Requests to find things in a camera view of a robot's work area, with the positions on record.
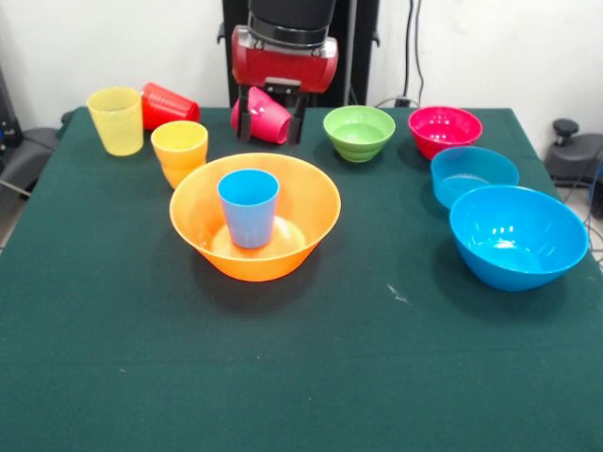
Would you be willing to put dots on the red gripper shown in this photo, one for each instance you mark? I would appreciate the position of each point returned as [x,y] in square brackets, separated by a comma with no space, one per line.
[282,68]

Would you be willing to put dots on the pink cup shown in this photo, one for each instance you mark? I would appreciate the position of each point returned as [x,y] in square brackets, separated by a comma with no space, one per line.
[268,117]

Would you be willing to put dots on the blue cup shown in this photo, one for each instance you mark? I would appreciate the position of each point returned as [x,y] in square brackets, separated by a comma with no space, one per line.
[247,221]

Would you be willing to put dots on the red cup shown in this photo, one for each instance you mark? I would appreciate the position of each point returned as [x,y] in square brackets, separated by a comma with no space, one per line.
[169,110]

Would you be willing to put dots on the large orange bowl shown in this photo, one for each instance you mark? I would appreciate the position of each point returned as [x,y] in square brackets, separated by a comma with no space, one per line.
[254,266]

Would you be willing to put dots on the large blue bowl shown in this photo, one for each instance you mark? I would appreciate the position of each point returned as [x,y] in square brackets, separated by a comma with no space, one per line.
[513,263]

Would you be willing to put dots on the green bowl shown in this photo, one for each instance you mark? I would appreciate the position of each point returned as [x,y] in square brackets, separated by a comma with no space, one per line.
[358,146]

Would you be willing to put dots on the small yellow orange cup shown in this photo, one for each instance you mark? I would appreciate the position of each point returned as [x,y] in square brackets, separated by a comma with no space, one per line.
[179,146]

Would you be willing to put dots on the pale yellow cup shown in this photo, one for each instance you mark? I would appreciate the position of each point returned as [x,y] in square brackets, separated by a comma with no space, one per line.
[115,127]

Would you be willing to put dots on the pink bowl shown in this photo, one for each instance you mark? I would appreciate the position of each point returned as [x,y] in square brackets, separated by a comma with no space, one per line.
[443,141]

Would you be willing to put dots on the light blue shallow bowl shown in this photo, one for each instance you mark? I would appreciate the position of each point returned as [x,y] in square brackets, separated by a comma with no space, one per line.
[452,183]

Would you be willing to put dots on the dark green table cloth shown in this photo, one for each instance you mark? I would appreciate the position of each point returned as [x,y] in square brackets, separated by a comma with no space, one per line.
[282,353]

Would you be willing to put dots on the black equipment box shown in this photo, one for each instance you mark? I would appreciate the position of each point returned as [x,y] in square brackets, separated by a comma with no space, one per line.
[7,122]

